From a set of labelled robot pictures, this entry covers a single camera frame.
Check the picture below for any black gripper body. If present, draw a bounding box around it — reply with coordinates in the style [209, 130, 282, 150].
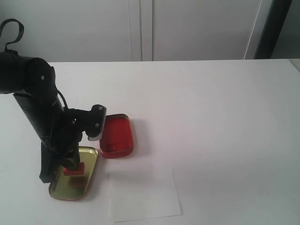
[41, 112, 80, 165]

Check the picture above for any red rubber stamp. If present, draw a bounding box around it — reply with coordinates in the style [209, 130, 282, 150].
[63, 162, 85, 176]

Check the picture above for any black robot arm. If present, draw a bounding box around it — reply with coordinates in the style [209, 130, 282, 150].
[0, 52, 80, 183]

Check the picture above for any red ink pad tin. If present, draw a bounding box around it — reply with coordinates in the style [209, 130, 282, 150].
[99, 114, 134, 159]

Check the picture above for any gold tin lid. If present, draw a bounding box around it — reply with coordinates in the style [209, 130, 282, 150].
[48, 146, 98, 201]

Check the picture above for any white paper sheet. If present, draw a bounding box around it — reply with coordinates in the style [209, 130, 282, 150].
[108, 169, 182, 223]

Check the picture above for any white cabinet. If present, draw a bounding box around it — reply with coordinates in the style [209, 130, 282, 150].
[0, 0, 271, 62]

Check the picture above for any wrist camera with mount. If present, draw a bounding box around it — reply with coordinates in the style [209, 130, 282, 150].
[66, 105, 106, 142]

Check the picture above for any black camera cable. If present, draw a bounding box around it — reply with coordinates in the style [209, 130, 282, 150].
[0, 19, 25, 55]

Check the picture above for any dark vertical post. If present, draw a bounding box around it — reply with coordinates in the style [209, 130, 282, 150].
[254, 0, 292, 60]

